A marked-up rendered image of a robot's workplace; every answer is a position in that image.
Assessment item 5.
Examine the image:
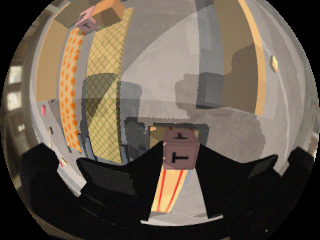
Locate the orange strip with red lines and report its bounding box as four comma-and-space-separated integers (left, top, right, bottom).
149, 125, 199, 212

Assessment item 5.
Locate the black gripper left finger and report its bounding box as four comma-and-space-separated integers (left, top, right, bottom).
76, 141, 164, 221

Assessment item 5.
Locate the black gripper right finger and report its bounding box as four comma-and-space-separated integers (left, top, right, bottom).
195, 144, 279, 219

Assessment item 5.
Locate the orange patterned flat strip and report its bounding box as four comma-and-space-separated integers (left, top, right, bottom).
59, 99, 81, 152

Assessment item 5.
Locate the reddish-brown cube with black t marks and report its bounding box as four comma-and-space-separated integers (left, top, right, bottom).
163, 129, 200, 171

